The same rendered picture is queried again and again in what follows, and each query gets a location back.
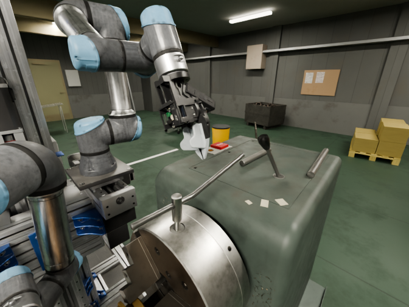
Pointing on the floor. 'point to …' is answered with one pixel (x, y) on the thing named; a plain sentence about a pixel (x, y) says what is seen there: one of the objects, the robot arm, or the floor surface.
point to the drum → (220, 133)
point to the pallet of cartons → (381, 141)
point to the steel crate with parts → (265, 114)
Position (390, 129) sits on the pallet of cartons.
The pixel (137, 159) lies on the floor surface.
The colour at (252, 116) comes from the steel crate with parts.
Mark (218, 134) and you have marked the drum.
